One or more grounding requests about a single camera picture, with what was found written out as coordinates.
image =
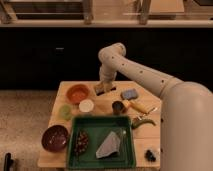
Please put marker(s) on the green plastic cup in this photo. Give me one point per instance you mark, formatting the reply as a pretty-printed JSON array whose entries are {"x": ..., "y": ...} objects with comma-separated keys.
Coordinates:
[{"x": 65, "y": 112}]

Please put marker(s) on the orange plastic bowl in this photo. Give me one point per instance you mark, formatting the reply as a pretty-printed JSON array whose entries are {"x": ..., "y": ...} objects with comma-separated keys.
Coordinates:
[{"x": 76, "y": 93}]

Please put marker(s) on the wooden black whiteboard eraser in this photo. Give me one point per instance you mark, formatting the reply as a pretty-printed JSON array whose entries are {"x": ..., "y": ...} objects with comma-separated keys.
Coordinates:
[{"x": 99, "y": 89}]

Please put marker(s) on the small metal cup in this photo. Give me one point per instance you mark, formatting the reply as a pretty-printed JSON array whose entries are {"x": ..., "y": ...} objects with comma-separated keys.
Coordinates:
[{"x": 118, "y": 107}]

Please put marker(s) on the green plastic tray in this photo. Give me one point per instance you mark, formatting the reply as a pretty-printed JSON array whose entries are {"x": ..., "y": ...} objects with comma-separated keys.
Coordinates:
[{"x": 97, "y": 129}]

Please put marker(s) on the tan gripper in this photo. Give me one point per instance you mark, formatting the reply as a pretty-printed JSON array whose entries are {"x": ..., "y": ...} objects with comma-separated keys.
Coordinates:
[{"x": 107, "y": 86}]

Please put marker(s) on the blue sponge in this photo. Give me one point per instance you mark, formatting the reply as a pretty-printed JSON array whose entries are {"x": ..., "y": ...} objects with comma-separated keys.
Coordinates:
[{"x": 129, "y": 94}]

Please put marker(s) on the white handled black brush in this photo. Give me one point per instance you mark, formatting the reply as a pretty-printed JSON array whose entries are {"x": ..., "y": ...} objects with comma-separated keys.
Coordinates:
[{"x": 149, "y": 156}]

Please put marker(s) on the bunch of dark grapes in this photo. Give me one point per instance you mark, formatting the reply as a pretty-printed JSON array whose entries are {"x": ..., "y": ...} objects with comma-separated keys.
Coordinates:
[{"x": 81, "y": 143}]

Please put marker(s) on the black object on floor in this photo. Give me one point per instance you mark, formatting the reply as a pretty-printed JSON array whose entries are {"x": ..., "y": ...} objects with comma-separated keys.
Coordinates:
[{"x": 8, "y": 162}]

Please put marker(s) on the dark red bowl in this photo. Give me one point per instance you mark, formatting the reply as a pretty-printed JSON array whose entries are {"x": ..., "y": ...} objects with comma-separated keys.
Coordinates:
[{"x": 55, "y": 138}]

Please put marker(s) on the grey folded cloth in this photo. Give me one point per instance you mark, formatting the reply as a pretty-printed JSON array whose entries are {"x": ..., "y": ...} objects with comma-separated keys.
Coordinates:
[{"x": 110, "y": 145}]

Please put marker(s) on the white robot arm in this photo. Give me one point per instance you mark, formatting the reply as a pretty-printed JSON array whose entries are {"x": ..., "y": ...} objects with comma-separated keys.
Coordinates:
[{"x": 186, "y": 129}]

